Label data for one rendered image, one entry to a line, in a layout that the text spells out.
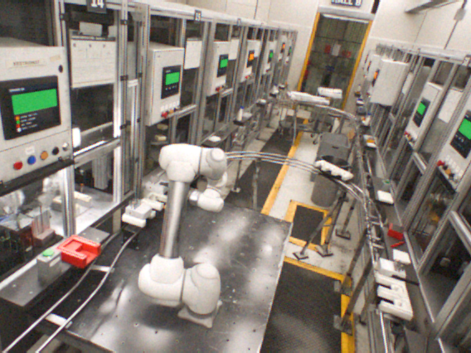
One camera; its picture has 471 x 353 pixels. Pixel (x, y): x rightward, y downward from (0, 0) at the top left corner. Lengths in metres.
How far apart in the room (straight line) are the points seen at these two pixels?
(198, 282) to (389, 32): 8.69
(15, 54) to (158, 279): 1.06
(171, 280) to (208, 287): 0.18
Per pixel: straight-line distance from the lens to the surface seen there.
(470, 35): 9.97
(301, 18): 9.68
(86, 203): 2.10
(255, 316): 1.87
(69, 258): 1.72
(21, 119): 1.40
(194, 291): 1.64
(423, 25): 9.76
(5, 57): 1.36
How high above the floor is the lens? 2.04
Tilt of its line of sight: 26 degrees down
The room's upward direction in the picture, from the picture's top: 10 degrees clockwise
